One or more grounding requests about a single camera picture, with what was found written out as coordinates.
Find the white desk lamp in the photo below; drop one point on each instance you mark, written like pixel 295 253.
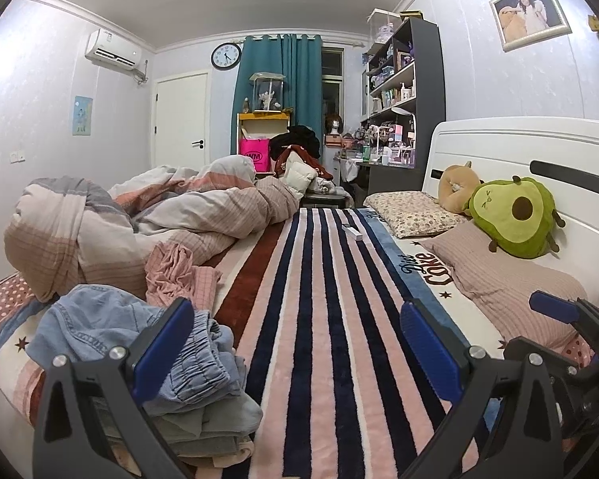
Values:
pixel 412 124

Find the round wall clock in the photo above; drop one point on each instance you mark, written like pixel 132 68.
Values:
pixel 226 56

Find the small wall poster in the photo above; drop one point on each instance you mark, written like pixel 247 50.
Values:
pixel 83 115

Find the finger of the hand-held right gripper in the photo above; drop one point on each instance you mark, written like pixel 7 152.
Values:
pixel 554 307

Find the small white box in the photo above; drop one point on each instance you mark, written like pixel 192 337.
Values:
pixel 353 231

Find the white puffer jacket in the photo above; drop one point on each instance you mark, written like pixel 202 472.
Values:
pixel 299 174

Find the white door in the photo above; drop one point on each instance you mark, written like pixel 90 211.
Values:
pixel 179 119

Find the pink striped comforter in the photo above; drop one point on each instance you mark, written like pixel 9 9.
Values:
pixel 105 229

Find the pink ribbed pillow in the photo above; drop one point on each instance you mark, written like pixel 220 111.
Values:
pixel 504 279

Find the yellow shelf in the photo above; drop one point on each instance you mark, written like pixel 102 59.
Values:
pixel 264 117

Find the floral pillow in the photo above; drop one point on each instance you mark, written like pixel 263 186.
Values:
pixel 414 214

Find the dark grey bookshelf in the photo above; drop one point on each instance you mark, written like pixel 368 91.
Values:
pixel 427 85

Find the white wall switch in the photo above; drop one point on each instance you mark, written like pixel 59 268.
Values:
pixel 17 155

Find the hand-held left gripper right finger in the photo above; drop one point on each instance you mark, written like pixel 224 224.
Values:
pixel 429 354

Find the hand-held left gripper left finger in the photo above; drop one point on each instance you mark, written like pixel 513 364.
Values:
pixel 162 349

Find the pink checked garment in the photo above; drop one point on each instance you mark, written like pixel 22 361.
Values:
pixel 179 279

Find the white bed headboard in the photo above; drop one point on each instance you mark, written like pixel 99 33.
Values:
pixel 504 144

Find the window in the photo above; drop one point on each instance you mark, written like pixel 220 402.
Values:
pixel 332 75

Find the mannequin head with wig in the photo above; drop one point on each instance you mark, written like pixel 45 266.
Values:
pixel 334 127

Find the framed wall picture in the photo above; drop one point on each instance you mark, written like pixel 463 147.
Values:
pixel 529 12

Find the light blue denim pants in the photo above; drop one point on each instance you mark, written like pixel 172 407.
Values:
pixel 90 319

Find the striped plush blanket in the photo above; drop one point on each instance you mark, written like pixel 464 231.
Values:
pixel 319 334

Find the teal curtain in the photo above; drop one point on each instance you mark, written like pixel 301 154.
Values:
pixel 302 85

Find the light blue folded garment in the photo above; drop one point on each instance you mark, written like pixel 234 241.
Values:
pixel 219 414

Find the glass display case with figure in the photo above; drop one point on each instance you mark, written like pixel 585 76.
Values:
pixel 267 92

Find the white air conditioner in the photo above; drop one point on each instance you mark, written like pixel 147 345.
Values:
pixel 112 50

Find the small wall ornament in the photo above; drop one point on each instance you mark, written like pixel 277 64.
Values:
pixel 596 24

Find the cluttered desk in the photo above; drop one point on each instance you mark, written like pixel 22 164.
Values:
pixel 364 164

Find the clear display case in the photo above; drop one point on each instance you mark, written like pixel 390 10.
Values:
pixel 383 25

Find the pink shopping bag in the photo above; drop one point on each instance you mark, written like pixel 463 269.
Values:
pixel 254 155

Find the brown plush toy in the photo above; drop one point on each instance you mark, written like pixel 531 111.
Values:
pixel 454 187

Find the black stool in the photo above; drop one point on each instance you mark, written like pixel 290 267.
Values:
pixel 324 201

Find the grey folded garment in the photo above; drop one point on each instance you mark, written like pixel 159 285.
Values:
pixel 204 446

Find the avocado plush toy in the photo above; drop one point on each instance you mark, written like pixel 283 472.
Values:
pixel 514 219

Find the pile of clothes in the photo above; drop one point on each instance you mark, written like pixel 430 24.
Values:
pixel 299 139

